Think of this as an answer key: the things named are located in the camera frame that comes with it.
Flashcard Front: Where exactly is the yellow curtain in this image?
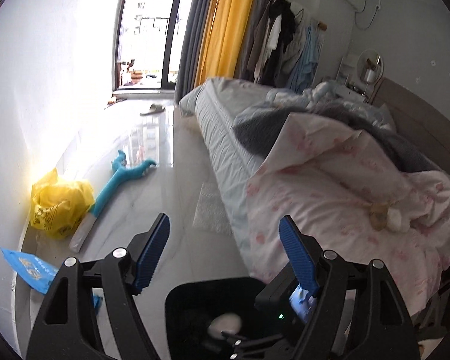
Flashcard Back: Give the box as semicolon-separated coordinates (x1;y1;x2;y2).
194;0;254;86

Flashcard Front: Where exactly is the yellow plastic bag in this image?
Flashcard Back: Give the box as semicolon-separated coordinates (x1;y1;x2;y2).
29;168;95;239

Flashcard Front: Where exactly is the brown cardboard tape core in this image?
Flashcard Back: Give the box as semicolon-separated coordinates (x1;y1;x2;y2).
369;203;389;232

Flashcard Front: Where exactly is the pink patterned white quilt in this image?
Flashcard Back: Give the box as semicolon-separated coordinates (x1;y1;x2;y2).
245;111;450;318

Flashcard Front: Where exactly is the blue paper package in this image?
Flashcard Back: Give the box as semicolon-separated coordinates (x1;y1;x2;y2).
1;248;58;295

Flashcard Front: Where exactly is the grey curtain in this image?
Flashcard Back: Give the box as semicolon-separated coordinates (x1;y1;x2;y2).
175;0;266;102

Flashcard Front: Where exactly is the dark grey blanket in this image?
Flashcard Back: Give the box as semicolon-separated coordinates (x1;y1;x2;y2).
232;102;441;173

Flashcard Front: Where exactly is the teal plush toy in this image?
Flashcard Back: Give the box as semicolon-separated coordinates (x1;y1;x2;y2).
69;150;157;253

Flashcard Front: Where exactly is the white floor mat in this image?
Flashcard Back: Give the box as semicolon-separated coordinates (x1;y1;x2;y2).
193;183;232;236

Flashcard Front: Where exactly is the window frame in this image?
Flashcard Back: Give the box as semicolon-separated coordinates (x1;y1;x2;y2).
113;0;180;90

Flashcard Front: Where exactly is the white standing fan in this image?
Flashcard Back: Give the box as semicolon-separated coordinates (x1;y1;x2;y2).
355;49;385;98

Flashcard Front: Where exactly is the light blue bedding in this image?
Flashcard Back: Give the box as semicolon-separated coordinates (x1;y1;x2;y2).
266;80;396;132

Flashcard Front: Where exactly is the brown headboard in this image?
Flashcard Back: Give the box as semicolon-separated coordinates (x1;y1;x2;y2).
369;77;450;176

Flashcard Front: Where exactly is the hanging clothes rack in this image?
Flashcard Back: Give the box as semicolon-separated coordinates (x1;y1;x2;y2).
236;0;328;94

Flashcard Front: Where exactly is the slipper on floor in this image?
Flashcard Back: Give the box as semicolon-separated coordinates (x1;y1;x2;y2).
139;103;166;117

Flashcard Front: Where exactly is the white sock ball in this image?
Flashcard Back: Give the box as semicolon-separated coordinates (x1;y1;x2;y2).
386;207;410;233

